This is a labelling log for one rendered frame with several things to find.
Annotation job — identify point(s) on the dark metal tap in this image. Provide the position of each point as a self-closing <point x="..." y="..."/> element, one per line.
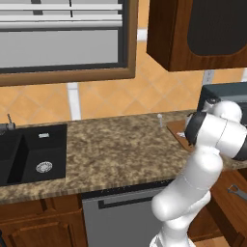
<point x="10" y="123"/>

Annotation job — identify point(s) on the dark wood wall cupboard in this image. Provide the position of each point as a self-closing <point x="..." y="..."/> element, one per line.
<point x="180" y="35"/>

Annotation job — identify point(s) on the dark grey microwave oven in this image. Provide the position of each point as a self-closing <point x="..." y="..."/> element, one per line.
<point x="225" y="91"/>

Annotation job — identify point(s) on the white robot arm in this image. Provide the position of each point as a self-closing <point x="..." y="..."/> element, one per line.
<point x="189" y="189"/>

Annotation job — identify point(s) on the open brown wooden cupboard door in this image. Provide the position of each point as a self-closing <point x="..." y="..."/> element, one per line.
<point x="225" y="212"/>

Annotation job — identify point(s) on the grey dishwasher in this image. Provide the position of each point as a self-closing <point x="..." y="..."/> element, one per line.
<point x="122" y="225"/>

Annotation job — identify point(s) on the wooden framed window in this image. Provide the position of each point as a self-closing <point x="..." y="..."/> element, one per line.
<point x="64" y="45"/>

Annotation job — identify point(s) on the black kitchen sink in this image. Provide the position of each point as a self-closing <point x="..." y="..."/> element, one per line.
<point x="41" y="151"/>

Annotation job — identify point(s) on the brown wooden drawer front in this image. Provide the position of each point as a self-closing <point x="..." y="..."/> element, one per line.
<point x="38" y="209"/>

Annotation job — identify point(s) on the small white object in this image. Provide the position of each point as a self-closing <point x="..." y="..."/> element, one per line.
<point x="181" y="134"/>

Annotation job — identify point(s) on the brown wooden cutting board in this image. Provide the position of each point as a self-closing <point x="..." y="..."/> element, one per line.
<point x="177" y="128"/>

